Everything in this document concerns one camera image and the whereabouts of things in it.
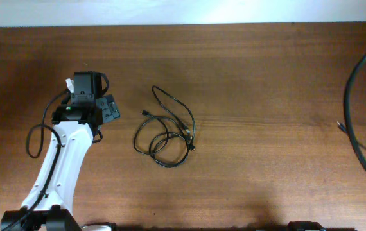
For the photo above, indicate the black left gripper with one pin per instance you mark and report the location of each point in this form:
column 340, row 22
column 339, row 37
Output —
column 111, row 111

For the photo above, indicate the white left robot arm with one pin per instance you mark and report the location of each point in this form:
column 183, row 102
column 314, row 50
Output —
column 85, row 106

